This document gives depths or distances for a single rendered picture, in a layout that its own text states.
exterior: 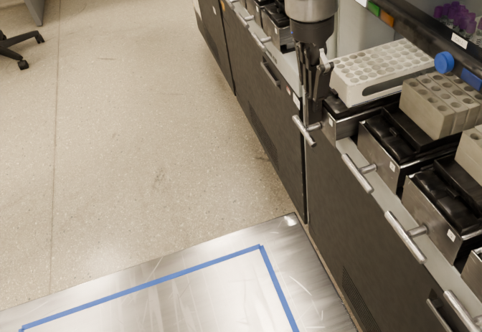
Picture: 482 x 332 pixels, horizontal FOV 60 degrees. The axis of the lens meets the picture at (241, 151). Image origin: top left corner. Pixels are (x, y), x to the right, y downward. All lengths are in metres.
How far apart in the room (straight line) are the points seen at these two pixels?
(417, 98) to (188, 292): 0.49
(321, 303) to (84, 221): 1.46
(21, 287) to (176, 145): 0.89
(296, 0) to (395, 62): 0.28
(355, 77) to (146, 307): 0.54
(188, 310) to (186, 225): 1.15
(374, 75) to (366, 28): 0.12
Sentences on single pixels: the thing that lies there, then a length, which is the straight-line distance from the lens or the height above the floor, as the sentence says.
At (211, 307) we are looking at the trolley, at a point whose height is 0.82.
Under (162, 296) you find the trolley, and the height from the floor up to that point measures 0.82.
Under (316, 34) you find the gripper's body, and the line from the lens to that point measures 0.73.
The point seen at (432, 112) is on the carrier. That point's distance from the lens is 0.76.
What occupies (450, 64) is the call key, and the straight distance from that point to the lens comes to 0.66.
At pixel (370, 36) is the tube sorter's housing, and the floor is 0.87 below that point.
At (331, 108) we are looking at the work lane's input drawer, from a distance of 0.84.
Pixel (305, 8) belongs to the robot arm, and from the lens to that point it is 0.71.
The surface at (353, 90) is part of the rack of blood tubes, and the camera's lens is 0.82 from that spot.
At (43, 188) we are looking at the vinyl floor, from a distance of 2.17.
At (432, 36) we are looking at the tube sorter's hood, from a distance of 0.70.
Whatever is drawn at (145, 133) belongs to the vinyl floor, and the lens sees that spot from 2.21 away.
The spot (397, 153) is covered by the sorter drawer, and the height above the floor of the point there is 0.82.
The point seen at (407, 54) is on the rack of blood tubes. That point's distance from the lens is 0.92.
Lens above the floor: 1.33
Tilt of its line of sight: 43 degrees down
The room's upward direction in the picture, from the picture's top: 10 degrees counter-clockwise
